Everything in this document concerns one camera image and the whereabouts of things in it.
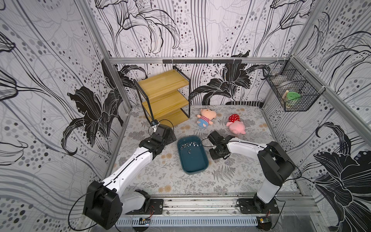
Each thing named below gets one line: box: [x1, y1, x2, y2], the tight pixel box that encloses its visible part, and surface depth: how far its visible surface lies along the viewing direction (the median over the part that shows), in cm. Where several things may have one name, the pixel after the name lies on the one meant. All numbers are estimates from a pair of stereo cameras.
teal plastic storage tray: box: [177, 135, 209, 175], surface depth 93 cm
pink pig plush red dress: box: [226, 113, 246, 135], surface depth 102 cm
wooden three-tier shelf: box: [133, 65, 191, 128], surface depth 94 cm
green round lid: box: [286, 91, 301, 101], surface depth 81 cm
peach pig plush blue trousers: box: [196, 108, 217, 129], surface depth 106 cm
